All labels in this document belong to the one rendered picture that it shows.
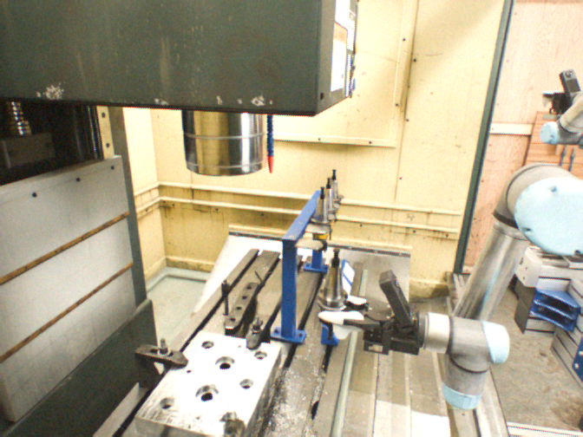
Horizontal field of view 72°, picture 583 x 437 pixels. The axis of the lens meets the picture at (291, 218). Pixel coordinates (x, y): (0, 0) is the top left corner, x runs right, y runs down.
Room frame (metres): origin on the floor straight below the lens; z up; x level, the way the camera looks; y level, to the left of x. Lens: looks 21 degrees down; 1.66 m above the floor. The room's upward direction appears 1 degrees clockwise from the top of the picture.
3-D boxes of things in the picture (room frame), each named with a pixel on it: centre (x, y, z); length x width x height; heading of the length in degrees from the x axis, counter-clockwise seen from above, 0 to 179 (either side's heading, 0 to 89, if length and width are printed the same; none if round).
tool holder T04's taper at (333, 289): (0.72, -0.09, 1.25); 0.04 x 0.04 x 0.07
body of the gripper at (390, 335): (0.69, -0.21, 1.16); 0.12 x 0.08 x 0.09; 76
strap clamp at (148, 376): (0.78, 0.31, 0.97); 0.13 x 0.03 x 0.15; 76
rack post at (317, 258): (1.42, -0.11, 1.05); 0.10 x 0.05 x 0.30; 76
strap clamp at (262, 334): (0.88, 0.08, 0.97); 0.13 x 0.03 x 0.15; 166
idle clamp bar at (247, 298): (1.07, 0.15, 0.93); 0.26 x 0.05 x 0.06; 171
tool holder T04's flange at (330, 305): (0.72, -0.09, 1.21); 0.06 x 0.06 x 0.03
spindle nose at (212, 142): (0.78, 0.13, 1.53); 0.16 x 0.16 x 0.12
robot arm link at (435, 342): (0.67, -0.29, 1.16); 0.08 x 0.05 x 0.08; 166
